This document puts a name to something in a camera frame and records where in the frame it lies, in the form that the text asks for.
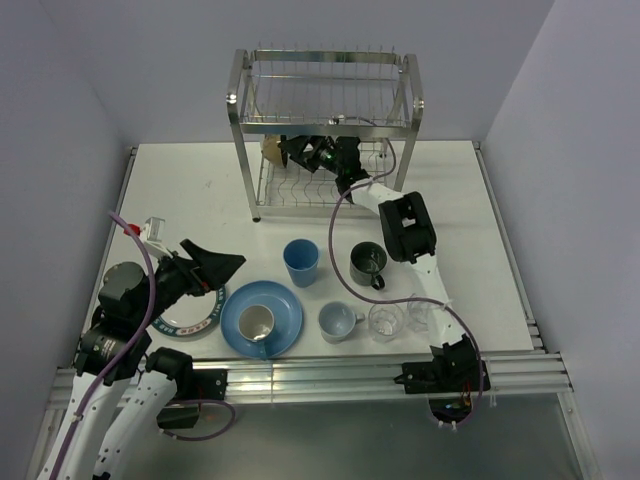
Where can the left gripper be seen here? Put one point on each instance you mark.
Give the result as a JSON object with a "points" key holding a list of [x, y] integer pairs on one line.
{"points": [[208, 270]]}

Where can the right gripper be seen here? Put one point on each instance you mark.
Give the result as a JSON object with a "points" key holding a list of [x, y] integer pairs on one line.
{"points": [[306, 159]]}

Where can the black bowl tan outside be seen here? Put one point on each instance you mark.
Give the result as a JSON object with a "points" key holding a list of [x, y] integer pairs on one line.
{"points": [[272, 152]]}

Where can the blue flower mug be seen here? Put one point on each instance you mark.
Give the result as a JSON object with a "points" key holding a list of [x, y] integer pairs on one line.
{"points": [[256, 324]]}

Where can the dark green mug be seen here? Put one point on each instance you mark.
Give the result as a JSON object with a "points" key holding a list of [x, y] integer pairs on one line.
{"points": [[367, 261]]}

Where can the light grey mug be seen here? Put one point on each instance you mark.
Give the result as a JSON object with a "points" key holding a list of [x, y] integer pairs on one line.
{"points": [[337, 320]]}

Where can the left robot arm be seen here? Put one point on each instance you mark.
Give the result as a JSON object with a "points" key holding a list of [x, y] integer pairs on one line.
{"points": [[120, 386]]}

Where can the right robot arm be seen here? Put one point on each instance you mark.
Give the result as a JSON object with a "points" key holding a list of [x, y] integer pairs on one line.
{"points": [[409, 237]]}

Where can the steel two-tier dish rack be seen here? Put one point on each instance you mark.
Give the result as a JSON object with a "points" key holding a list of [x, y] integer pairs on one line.
{"points": [[291, 92]]}

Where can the white plate teal rim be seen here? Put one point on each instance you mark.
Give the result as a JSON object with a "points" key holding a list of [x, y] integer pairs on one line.
{"points": [[191, 316]]}

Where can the blue plastic tumbler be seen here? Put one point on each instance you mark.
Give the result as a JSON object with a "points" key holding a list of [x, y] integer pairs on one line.
{"points": [[301, 258]]}

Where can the blue round plate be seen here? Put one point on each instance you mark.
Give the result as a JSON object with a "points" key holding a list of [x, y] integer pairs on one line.
{"points": [[285, 307]]}

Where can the clear glass left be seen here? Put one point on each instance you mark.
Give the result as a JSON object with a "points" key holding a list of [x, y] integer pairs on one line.
{"points": [[385, 322]]}

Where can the clear glass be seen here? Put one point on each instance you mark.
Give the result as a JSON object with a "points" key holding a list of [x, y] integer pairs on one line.
{"points": [[385, 322], [419, 314]]}

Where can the clear glass right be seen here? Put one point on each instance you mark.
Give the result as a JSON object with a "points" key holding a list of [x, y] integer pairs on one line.
{"points": [[419, 314]]}

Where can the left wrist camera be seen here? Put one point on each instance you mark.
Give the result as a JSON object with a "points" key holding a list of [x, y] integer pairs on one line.
{"points": [[150, 234]]}

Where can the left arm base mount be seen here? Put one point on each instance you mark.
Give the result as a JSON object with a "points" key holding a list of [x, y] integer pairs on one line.
{"points": [[199, 411]]}

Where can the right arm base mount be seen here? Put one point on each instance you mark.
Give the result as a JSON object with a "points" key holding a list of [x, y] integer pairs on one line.
{"points": [[454, 368]]}

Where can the aluminium frame rail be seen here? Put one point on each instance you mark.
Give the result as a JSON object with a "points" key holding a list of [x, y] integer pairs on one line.
{"points": [[371, 378]]}

